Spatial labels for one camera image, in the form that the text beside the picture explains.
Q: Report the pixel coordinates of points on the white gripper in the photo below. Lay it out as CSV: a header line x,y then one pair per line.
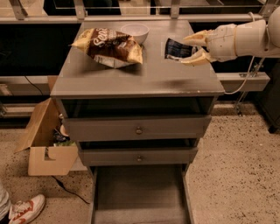
x,y
224,42

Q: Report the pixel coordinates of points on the blue rxbar snack bar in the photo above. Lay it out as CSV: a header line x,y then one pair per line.
x,y
176,51

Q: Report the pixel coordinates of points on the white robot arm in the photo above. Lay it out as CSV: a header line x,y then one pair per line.
x,y
258,38

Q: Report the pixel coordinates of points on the grey wooden drawer cabinet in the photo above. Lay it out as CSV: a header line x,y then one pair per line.
x,y
157,87

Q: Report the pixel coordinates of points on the grey middle drawer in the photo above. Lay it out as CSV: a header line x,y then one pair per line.
x,y
142,156

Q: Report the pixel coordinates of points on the grey top drawer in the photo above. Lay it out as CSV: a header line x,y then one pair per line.
x,y
136,128

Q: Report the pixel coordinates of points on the grey open bottom drawer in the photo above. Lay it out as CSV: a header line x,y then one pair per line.
x,y
140,194

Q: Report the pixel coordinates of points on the white bowl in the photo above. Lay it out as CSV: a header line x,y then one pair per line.
x,y
138,31

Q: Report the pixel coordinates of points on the black cabinet at right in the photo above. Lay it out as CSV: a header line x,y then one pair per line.
x,y
269,99

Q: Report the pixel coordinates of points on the brown yellow chip bag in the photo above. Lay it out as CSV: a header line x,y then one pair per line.
x,y
109,47

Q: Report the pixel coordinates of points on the items inside cardboard box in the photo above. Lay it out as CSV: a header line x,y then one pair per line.
x,y
60,136

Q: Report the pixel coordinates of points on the open cardboard box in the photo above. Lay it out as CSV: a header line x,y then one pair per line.
x,y
45,159

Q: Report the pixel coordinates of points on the white red sneaker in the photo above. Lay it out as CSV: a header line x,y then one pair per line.
x,y
24,212

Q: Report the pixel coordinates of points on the grey trouser leg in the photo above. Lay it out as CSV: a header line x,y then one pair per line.
x,y
5,205

